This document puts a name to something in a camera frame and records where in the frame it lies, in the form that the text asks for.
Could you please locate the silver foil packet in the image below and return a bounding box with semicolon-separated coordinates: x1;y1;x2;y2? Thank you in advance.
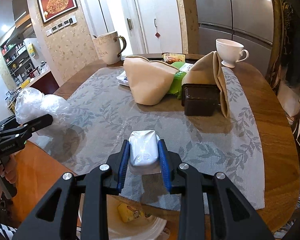
128;130;161;175

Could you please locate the tall beige mug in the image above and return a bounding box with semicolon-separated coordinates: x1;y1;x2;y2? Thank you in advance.
93;31;127;65

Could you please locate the beige paper bag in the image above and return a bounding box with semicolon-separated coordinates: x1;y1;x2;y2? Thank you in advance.
123;55;179;106

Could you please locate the clear plastic bag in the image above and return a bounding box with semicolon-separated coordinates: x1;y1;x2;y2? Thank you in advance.
15;87;72;137

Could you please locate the round wooden table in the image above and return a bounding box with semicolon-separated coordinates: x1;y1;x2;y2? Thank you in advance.
10;62;300;231

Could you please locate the white trash bin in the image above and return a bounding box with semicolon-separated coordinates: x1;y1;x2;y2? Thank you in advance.
77;194;168;240

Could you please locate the yellow snack packet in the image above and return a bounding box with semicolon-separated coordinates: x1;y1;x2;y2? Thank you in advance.
162;53;186;64

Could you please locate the yellow cartoon wrapper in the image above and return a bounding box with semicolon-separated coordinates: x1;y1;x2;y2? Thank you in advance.
117;203;145;223

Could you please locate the grey leaf-pattern placemat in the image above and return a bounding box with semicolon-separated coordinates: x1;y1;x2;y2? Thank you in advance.
31;68;265;209

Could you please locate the green snack package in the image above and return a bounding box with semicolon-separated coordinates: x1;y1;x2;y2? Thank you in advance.
168;61;193;99

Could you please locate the white teacup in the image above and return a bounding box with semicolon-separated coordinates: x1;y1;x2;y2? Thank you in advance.
216;38;249;68

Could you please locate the silver refrigerator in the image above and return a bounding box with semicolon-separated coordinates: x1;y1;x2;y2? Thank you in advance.
196;0;274;75

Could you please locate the white door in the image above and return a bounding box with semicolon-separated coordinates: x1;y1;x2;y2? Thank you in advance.
81;0;183;55

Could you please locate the white blue tissue pack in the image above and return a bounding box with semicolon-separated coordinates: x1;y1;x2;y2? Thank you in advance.
116;71;129;87

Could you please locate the dark brown plastic box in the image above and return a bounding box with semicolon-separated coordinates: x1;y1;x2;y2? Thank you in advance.
181;83;220;116

